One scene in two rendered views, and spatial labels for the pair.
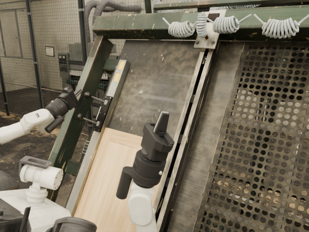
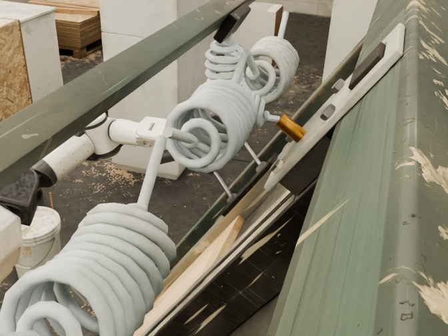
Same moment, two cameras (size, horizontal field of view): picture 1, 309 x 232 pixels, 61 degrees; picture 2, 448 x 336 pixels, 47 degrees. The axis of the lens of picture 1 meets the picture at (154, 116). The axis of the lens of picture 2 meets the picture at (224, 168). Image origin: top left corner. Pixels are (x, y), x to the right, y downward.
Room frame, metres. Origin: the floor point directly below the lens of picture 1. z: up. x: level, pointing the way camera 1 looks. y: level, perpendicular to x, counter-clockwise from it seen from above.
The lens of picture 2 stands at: (0.97, -0.67, 2.06)
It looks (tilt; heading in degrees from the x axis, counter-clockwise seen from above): 30 degrees down; 72
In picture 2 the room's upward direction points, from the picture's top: 2 degrees clockwise
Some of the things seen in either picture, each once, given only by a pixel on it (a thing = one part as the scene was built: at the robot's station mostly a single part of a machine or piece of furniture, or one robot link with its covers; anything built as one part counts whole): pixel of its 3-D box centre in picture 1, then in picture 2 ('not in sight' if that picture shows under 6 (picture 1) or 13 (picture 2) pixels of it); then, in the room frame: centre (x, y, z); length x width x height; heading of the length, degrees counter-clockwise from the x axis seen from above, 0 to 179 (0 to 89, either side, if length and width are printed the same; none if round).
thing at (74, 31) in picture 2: not in sight; (94, 14); (1.36, 6.98, 0.23); 2.45 x 1.03 x 0.45; 56
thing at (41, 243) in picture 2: not in sight; (35, 239); (0.67, 1.81, 0.24); 0.32 x 0.30 x 0.47; 56
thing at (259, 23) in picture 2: not in sight; (253, 37); (3.10, 5.09, 0.36); 0.58 x 0.45 x 0.72; 146
